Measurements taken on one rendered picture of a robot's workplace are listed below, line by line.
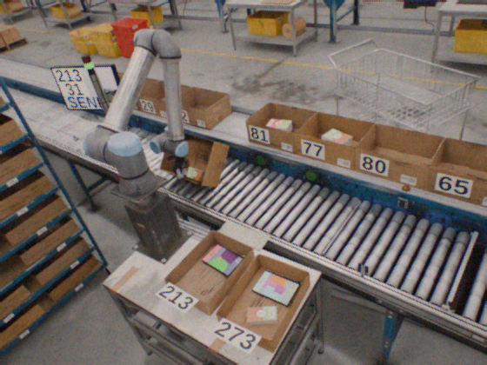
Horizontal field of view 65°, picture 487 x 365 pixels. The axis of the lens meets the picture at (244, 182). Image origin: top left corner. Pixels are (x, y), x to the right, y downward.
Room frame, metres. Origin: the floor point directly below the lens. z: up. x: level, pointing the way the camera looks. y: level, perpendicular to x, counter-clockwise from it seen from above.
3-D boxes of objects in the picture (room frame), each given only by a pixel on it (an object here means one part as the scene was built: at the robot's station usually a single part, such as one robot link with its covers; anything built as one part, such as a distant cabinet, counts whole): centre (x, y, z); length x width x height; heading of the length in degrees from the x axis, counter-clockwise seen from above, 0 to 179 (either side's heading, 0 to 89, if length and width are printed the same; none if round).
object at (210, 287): (1.28, 0.25, 0.80); 0.38 x 0.28 x 0.10; 137
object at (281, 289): (1.12, -0.05, 0.78); 0.19 x 0.14 x 0.02; 51
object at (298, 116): (2.25, -0.32, 0.96); 0.39 x 0.29 x 0.17; 46
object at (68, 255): (2.06, 1.48, 0.39); 0.40 x 0.30 x 0.10; 136
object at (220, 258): (1.35, 0.19, 0.78); 0.19 x 0.14 x 0.02; 43
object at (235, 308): (1.05, 0.01, 0.80); 0.38 x 0.28 x 0.10; 142
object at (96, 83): (2.28, 0.77, 1.11); 0.12 x 0.05 x 0.88; 46
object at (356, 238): (1.39, -0.56, 0.72); 0.52 x 0.05 x 0.05; 136
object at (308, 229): (1.57, -0.37, 0.72); 0.52 x 0.05 x 0.05; 136
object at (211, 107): (2.78, 0.23, 0.97); 0.39 x 0.29 x 0.17; 46
